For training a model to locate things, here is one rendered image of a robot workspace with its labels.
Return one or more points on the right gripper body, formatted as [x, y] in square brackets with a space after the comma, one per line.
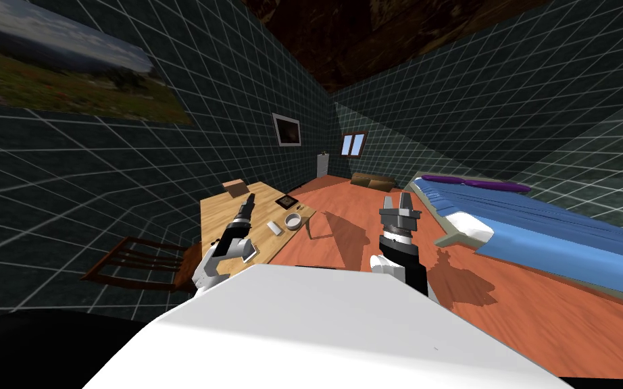
[399, 221]

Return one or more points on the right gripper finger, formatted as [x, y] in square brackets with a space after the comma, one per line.
[405, 202]
[387, 204]

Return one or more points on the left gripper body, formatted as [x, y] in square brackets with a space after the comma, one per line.
[246, 205]

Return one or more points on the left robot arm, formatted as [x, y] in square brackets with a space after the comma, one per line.
[219, 259]

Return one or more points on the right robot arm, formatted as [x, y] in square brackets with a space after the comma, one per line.
[406, 259]

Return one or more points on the brown cardboard box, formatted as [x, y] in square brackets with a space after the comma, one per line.
[235, 188]

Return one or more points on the light wooden table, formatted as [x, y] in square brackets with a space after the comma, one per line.
[219, 216]

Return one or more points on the white rectangular block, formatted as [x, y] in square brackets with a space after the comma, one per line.
[274, 228]

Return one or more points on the dark framed square plate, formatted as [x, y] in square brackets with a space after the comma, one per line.
[286, 202]

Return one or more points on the white bowl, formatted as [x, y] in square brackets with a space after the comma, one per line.
[293, 221]

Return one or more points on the brown framed window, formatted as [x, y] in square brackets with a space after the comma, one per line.
[353, 144]

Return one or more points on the white narrow cabinet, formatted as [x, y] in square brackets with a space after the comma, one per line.
[323, 165]

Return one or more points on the white framed dark picture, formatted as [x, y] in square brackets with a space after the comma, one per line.
[287, 131]

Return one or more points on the dark wooden chair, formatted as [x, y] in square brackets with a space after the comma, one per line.
[138, 259]

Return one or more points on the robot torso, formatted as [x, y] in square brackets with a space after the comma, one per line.
[311, 335]

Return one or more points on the blue bed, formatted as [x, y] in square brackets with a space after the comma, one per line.
[549, 232]

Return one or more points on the large landscape wall picture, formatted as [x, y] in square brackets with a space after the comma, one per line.
[57, 65]

